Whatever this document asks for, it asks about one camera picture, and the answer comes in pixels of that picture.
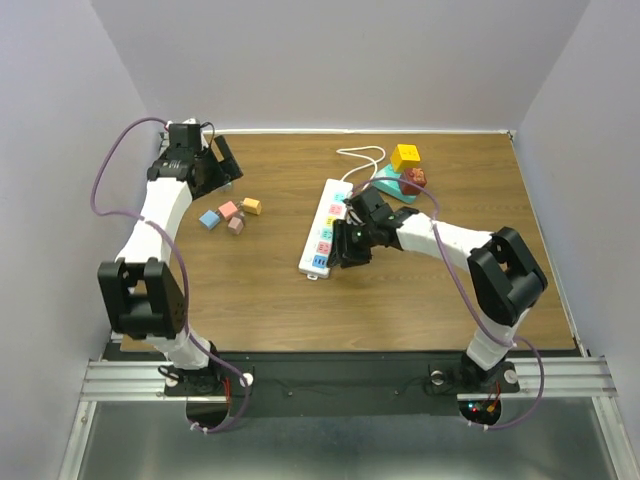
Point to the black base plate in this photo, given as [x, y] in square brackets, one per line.
[334, 384]

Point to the white power strip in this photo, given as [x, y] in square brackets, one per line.
[313, 262]

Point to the yellow cube socket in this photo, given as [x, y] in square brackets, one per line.
[405, 156]

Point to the salmon charger plug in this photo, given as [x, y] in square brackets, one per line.
[228, 210]

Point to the pink charger plug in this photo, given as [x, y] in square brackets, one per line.
[236, 225]

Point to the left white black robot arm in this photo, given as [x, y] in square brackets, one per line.
[145, 289]

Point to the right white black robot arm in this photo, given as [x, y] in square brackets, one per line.
[496, 274]

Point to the yellow charger plug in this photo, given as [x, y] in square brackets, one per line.
[252, 206]

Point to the blue charger plug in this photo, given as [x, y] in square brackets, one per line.
[210, 219]

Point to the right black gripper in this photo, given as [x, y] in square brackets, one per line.
[345, 253]

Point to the brown patterned cube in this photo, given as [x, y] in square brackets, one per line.
[414, 180]

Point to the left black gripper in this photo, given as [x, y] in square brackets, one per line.
[221, 178]

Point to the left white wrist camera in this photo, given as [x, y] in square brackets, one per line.
[190, 121]

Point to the teal triangular block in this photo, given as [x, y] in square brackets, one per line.
[389, 182]

